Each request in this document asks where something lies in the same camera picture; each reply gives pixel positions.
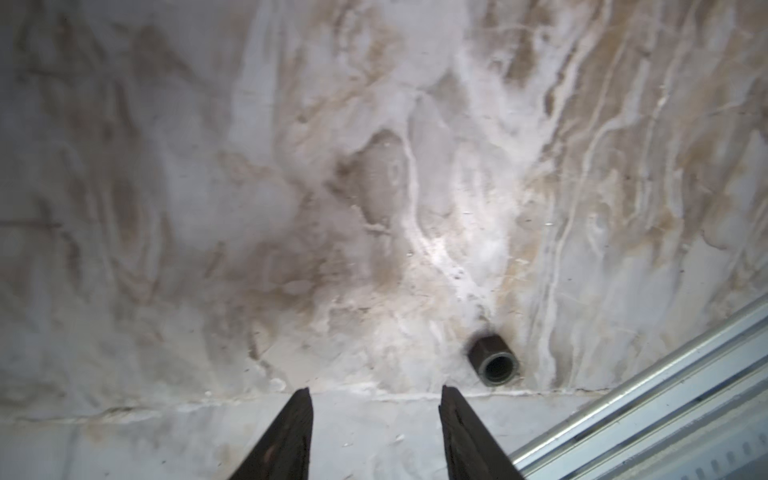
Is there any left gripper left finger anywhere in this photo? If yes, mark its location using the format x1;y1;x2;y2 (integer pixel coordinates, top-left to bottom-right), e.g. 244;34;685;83
230;388;314;480

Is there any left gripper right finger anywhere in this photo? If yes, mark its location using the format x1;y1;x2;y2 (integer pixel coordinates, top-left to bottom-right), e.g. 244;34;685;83
438;385;524;480

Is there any aluminium mounting rail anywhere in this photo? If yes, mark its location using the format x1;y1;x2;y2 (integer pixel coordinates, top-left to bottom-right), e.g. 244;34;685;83
510;297;767;479

